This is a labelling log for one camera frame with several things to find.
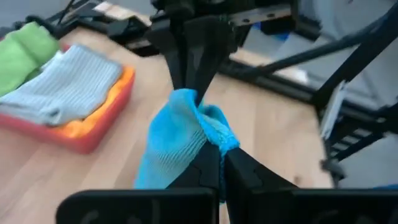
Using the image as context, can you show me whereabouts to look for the bright green microfiber towel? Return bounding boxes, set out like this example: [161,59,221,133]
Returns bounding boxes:
[0,21,60,97]

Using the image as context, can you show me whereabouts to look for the short white bar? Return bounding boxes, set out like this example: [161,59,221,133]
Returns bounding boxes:
[320,81,348,140]

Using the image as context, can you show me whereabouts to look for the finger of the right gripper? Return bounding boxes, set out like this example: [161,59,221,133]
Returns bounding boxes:
[164,18,190,90]
[185,16,233,105]

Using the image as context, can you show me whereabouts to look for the orange microfiber towel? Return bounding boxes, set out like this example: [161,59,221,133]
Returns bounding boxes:
[52,67,135,139]

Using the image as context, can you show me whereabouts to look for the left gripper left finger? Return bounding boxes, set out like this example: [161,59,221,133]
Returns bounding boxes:
[167,141,221,191]

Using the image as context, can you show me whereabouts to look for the blue microfiber towel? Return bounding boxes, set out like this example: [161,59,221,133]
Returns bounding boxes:
[134,88,241,203]

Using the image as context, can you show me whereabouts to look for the grey microfiber towel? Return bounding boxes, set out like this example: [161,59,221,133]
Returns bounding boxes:
[0,44,124,127]

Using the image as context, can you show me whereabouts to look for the black metal table frame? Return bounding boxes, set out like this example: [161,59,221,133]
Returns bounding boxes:
[18,0,398,187]

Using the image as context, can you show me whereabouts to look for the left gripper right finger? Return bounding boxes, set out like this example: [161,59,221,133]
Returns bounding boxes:
[224,147,299,224]

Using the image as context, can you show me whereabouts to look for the red plastic tray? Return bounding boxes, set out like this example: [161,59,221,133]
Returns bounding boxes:
[0,43,136,155]

